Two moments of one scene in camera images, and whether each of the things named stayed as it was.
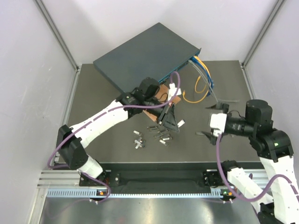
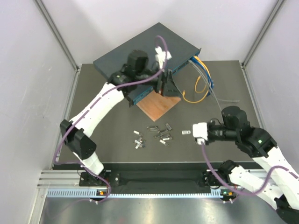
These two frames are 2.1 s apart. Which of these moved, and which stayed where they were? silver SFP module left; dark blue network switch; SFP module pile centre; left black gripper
Moved: left black gripper
Stayed: dark blue network switch; silver SFP module left; SFP module pile centre
